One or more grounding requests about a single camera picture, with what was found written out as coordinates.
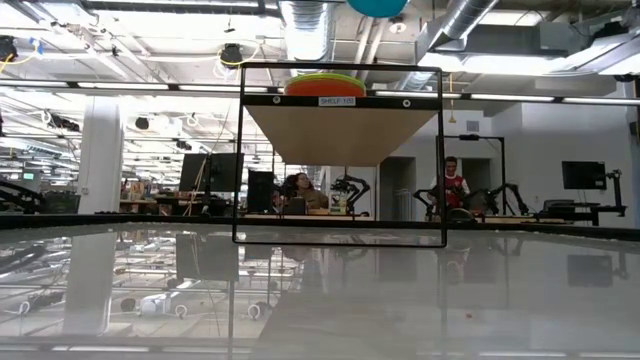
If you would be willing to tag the small red-orange bowl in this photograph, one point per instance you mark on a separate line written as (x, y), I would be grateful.
(325, 89)

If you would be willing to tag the small lime green bowl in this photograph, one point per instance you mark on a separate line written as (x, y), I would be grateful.
(325, 77)

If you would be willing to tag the small teal bowl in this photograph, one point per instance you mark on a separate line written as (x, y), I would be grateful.
(377, 7)

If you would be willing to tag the black background robot arm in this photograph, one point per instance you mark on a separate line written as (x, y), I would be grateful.
(352, 186)
(502, 192)

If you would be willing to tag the white shelf label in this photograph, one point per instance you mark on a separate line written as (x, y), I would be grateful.
(337, 101)

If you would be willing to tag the person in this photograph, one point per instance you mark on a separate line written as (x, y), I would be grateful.
(307, 192)
(452, 185)

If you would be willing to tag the black monitor back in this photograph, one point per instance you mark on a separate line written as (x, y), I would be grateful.
(260, 190)

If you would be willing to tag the black desk monitor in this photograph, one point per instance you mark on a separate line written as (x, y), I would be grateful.
(220, 170)

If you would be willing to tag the white pillar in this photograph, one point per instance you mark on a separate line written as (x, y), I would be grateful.
(100, 160)

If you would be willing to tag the wooden shelf with black frame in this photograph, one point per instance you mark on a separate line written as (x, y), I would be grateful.
(340, 135)

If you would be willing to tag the ribbed silver ceiling duct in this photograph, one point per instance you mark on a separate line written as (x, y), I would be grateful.
(306, 30)

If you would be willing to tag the black ceiling camera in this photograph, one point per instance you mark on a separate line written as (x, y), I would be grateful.
(231, 54)

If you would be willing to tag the black metal door frame stand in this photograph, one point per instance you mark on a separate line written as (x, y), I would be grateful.
(502, 165)

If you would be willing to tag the black table frame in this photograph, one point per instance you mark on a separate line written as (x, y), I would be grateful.
(100, 220)

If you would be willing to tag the black wall monitor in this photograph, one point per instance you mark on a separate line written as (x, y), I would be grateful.
(583, 175)

